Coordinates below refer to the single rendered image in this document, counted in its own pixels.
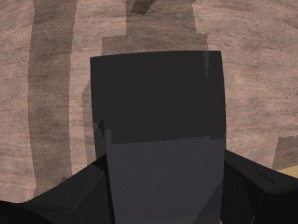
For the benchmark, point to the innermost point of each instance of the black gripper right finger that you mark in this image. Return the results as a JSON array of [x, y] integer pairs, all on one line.
[[255, 194]]

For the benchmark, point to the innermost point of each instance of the tan flat panel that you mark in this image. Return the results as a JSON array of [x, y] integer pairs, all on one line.
[[293, 171]]

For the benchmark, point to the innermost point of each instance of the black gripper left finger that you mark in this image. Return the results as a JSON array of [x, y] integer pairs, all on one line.
[[83, 199]]

